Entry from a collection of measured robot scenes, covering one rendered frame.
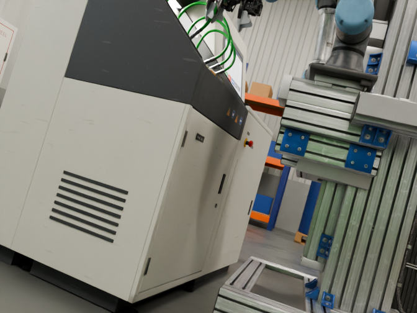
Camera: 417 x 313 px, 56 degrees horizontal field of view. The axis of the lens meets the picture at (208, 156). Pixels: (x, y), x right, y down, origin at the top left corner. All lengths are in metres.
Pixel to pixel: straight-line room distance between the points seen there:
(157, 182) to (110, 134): 0.28
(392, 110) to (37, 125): 1.32
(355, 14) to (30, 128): 1.30
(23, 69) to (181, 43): 0.73
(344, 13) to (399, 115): 0.37
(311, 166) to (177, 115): 0.54
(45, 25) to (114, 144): 0.64
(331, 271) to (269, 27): 7.78
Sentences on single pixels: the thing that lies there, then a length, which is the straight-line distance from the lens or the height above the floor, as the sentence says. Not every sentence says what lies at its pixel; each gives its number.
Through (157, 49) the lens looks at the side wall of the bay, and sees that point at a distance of 1.55.
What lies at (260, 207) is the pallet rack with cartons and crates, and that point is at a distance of 7.08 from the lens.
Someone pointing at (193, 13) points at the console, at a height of 1.43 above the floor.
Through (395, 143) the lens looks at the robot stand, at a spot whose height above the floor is 0.88.
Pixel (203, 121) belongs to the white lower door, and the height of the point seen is 0.77.
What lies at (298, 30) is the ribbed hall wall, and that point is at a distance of 8.95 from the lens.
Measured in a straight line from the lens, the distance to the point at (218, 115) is 1.69.
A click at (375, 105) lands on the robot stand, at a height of 0.92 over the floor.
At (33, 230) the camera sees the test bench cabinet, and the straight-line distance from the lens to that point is 1.71.
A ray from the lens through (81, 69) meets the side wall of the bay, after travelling 1.70.
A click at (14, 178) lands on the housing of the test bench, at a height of 0.34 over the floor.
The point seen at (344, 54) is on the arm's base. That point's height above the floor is 1.11.
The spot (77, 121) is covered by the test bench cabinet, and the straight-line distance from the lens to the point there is 1.64.
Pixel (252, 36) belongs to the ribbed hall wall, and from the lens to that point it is 9.02.
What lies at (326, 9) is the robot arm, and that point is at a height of 1.53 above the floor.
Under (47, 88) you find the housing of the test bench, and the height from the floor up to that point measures 0.73.
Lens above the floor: 0.56
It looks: 3 degrees up
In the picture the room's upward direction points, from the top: 16 degrees clockwise
